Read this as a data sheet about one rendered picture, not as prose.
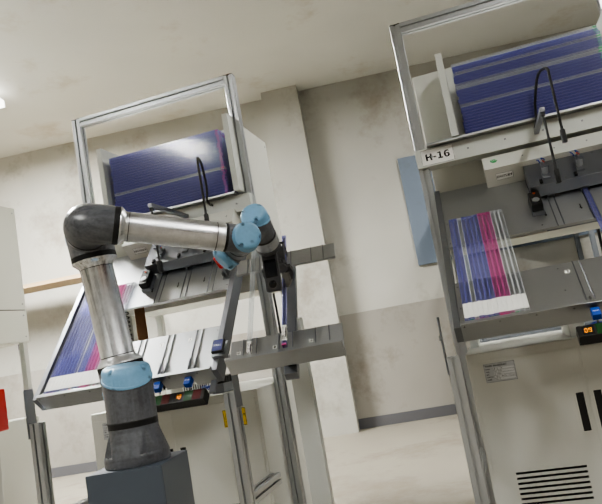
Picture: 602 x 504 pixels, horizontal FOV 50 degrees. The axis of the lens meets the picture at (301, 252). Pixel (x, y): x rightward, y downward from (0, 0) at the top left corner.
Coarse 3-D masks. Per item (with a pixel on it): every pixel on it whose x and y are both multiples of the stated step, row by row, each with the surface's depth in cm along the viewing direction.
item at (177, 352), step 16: (176, 336) 227; (192, 336) 224; (208, 336) 221; (144, 352) 226; (160, 352) 224; (176, 352) 221; (192, 352) 218; (208, 352) 216; (160, 368) 217; (176, 368) 215
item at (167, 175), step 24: (168, 144) 270; (192, 144) 267; (216, 144) 264; (120, 168) 275; (144, 168) 272; (168, 168) 269; (192, 168) 266; (216, 168) 263; (120, 192) 275; (144, 192) 271; (168, 192) 268; (192, 192) 265; (216, 192) 262
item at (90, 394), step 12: (180, 372) 210; (192, 372) 209; (204, 372) 209; (168, 384) 214; (180, 384) 214; (36, 396) 225; (48, 396) 223; (60, 396) 222; (72, 396) 222; (84, 396) 222; (96, 396) 221; (48, 408) 228
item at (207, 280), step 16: (128, 256) 274; (128, 272) 265; (176, 272) 254; (192, 272) 251; (208, 272) 248; (160, 288) 250; (176, 288) 247; (192, 288) 244; (208, 288) 240; (224, 288) 237; (144, 304) 246
